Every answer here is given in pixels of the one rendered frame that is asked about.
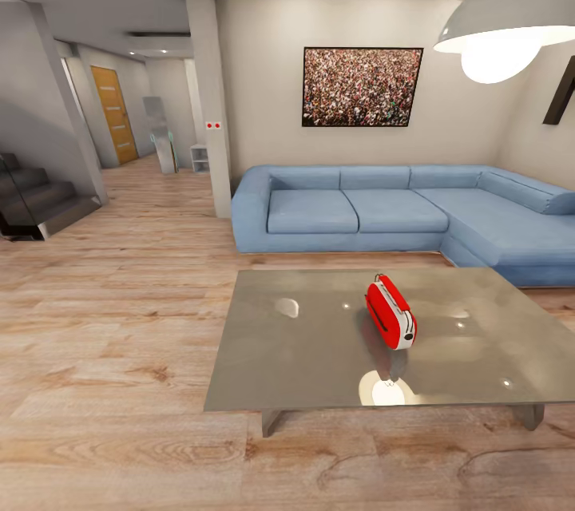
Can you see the picture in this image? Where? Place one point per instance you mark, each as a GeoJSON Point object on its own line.
{"type": "Point", "coordinates": [359, 86]}

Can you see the radio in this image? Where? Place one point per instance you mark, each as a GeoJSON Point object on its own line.
{"type": "Point", "coordinates": [391, 314]}

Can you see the door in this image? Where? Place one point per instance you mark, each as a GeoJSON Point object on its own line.
{"type": "Point", "coordinates": [115, 114]}

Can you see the standing mirror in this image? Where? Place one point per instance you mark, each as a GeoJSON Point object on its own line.
{"type": "Point", "coordinates": [161, 135]}

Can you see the sofa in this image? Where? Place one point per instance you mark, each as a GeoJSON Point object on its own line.
{"type": "Point", "coordinates": [475, 215]}

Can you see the stairs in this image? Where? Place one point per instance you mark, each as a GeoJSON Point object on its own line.
{"type": "Point", "coordinates": [32, 208]}

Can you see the room light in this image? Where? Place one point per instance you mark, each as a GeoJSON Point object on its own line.
{"type": "Point", "coordinates": [480, 16]}

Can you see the coffee table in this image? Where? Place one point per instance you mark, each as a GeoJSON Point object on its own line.
{"type": "Point", "coordinates": [305, 340]}

